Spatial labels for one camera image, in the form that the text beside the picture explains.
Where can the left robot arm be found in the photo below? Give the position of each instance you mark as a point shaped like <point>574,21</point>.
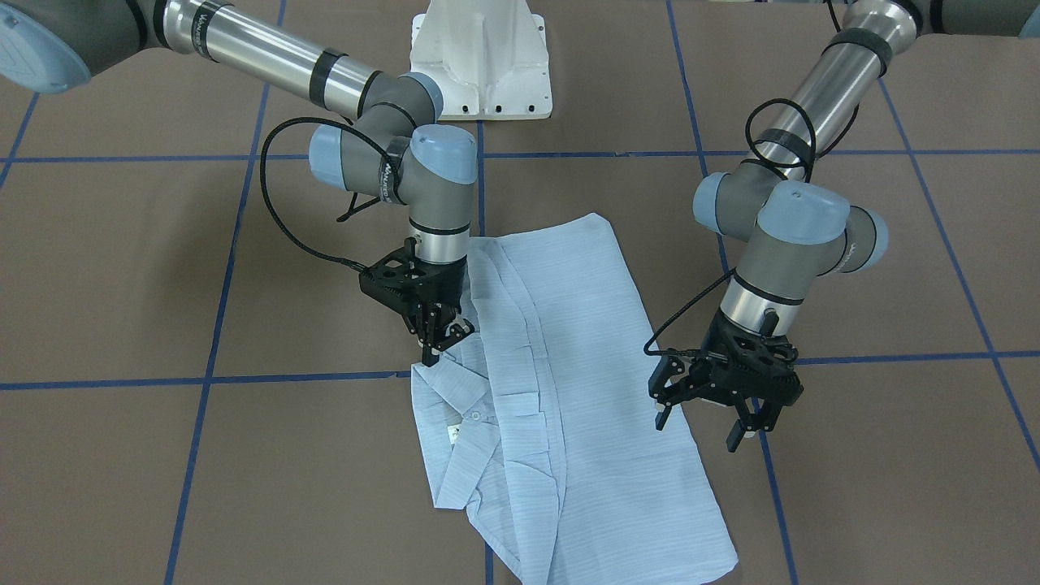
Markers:
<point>796,231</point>

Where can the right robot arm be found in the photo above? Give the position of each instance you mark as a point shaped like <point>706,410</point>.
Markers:
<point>383,137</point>

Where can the light blue button-up shirt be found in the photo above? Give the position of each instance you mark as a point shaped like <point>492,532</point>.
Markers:
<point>541,428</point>

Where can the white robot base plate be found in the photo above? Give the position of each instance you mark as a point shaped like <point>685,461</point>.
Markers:
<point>489,58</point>

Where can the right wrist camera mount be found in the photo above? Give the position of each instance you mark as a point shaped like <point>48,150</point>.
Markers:
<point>390,281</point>

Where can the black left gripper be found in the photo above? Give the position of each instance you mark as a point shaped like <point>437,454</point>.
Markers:
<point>708,380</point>

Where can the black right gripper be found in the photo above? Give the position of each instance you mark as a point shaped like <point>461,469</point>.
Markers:
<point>447,286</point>

